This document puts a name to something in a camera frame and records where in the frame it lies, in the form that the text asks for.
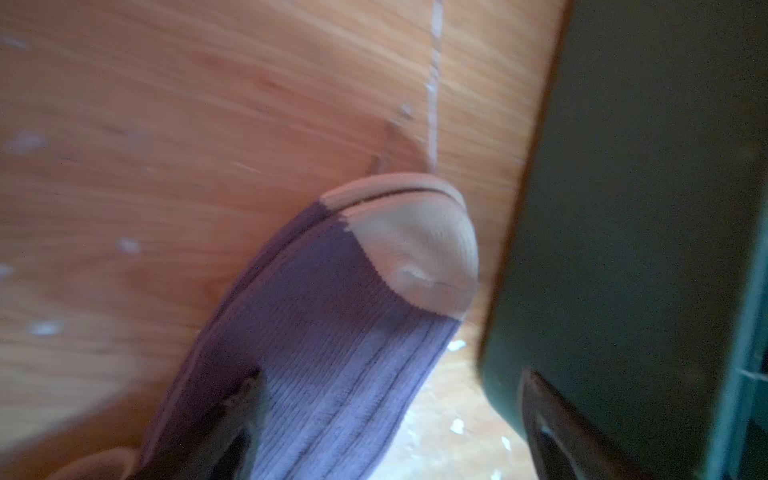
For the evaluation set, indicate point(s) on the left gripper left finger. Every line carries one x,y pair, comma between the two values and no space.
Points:
222,445

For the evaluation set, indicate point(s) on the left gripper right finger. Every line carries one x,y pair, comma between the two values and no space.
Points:
564,444

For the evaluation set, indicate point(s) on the purple sock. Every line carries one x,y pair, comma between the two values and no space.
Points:
345,311

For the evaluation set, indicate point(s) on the green divided plastic tray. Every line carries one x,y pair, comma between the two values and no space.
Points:
636,275

